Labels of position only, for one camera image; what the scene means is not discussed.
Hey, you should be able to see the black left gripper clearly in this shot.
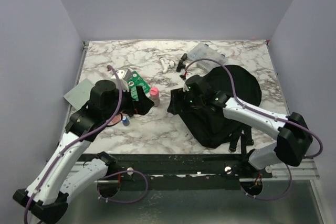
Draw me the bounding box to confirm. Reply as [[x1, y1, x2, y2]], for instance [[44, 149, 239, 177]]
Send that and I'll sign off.
[[104, 84, 155, 119]]

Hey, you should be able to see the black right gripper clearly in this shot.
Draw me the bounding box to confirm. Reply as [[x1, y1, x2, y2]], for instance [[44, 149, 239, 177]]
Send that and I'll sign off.
[[167, 87, 205, 114]]

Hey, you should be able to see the pink capped bottle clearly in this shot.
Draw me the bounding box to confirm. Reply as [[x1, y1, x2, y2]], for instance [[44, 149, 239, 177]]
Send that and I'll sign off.
[[149, 87, 160, 106]]

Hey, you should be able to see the blue capped small bottle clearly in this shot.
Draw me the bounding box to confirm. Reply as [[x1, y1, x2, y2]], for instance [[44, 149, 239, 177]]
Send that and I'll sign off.
[[122, 114, 130, 126]]

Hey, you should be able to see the black student backpack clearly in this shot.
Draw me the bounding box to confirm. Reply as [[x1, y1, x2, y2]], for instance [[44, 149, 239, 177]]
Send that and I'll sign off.
[[172, 65, 262, 148]]

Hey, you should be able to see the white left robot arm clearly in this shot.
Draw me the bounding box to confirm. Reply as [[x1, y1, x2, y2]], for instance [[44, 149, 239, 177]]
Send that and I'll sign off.
[[13, 79, 154, 223]]

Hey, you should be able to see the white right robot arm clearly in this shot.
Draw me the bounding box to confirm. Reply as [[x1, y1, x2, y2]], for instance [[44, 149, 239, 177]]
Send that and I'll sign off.
[[167, 75, 312, 178]]

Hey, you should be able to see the green paperback book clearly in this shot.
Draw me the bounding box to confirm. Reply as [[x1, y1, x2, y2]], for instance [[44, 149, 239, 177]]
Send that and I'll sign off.
[[128, 71, 150, 94]]

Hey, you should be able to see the purple red paperback book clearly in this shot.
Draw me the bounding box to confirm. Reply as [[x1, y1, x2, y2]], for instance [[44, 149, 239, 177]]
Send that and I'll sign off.
[[107, 113, 123, 127]]

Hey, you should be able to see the black and white valve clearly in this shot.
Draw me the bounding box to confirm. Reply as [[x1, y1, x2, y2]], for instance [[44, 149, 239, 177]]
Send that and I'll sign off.
[[176, 53, 187, 72]]

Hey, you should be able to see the white plastic pipe fitting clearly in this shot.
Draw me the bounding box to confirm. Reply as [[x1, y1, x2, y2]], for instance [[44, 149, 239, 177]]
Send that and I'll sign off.
[[159, 57, 175, 73]]

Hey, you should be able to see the clear plastic organizer box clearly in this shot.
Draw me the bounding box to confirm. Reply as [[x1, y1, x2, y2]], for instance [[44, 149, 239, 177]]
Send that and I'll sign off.
[[187, 42, 227, 72]]

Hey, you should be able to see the grey-green notebook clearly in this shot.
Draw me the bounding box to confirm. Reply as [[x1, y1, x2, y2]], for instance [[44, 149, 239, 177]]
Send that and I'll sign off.
[[63, 79, 94, 110]]

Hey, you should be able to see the black mounting plate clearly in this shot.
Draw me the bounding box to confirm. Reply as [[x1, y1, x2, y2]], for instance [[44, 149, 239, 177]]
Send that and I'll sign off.
[[78, 152, 308, 191]]

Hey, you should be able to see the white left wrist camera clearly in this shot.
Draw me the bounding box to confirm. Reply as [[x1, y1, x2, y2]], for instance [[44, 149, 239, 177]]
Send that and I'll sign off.
[[109, 69, 132, 92]]

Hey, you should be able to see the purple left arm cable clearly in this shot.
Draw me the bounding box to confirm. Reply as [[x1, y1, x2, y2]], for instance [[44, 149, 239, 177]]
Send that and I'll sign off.
[[24, 65, 149, 224]]

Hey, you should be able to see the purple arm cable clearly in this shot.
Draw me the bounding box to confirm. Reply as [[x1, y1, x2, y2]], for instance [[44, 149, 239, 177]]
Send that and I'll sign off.
[[24, 65, 149, 224], [180, 58, 324, 201]]

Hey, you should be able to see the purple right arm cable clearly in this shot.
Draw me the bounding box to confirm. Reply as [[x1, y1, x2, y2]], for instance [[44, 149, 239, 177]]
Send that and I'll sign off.
[[180, 58, 324, 201]]

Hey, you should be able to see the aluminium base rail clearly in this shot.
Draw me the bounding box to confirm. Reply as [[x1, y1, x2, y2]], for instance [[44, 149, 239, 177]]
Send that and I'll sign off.
[[73, 158, 321, 183]]

